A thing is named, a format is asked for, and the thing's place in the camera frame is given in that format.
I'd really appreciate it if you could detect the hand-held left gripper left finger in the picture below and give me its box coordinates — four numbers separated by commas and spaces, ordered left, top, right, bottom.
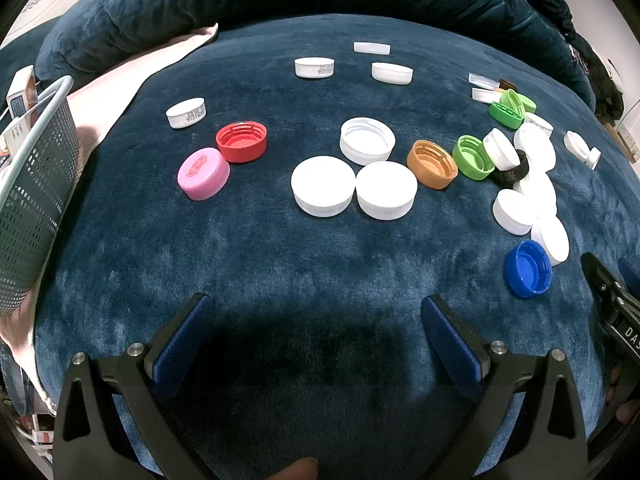
52, 292, 221, 480

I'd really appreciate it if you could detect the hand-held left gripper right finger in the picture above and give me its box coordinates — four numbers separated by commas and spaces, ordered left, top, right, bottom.
415, 295, 588, 480

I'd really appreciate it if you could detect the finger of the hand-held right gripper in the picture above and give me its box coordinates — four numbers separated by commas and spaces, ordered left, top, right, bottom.
581, 252, 626, 323
618, 258, 640, 291

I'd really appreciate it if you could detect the green bottle cap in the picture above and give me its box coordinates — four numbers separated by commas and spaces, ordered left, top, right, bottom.
488, 102, 523, 130
501, 89, 538, 115
452, 135, 493, 181

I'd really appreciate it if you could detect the grey perforated plastic basket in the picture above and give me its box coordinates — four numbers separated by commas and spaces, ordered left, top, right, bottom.
0, 75, 81, 316

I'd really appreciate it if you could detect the large white bottle cap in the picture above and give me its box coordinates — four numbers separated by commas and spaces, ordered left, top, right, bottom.
339, 117, 396, 166
355, 161, 418, 221
290, 156, 357, 218

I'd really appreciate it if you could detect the person's right hand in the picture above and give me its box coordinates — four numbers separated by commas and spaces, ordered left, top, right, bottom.
606, 362, 640, 423

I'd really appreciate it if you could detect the person's left hand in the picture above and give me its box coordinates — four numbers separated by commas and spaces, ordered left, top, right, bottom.
272, 456, 321, 480

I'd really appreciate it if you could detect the blue bottle cap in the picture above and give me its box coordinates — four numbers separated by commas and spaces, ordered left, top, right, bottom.
504, 240, 554, 299

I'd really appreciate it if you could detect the black bottle cap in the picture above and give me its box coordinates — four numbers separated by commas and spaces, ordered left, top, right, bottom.
490, 150, 530, 186

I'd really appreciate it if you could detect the pink bottle cap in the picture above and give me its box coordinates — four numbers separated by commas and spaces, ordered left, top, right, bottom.
177, 147, 232, 201

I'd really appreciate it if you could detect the red white printed box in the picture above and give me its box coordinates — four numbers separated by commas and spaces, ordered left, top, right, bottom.
12, 400, 56, 461

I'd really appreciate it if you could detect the orange bottle cap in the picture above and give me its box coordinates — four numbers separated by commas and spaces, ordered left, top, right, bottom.
406, 140, 459, 190

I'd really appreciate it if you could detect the red bottle cap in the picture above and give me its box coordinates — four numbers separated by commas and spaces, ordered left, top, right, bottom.
216, 121, 268, 164

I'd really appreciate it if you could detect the white printed bottle cap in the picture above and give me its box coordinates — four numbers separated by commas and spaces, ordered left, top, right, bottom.
166, 97, 207, 129
294, 57, 336, 80

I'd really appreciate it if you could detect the white printed carton box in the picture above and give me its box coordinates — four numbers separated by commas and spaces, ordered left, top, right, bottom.
0, 105, 43, 156
6, 66, 38, 116

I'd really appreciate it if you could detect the pink blanket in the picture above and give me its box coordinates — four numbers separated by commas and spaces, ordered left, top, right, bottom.
0, 22, 219, 416

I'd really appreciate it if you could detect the dark printed clothing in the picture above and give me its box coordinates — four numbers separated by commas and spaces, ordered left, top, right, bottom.
492, 0, 626, 121

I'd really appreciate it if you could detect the white wall socket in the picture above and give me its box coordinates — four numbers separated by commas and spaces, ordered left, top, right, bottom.
617, 127, 640, 161

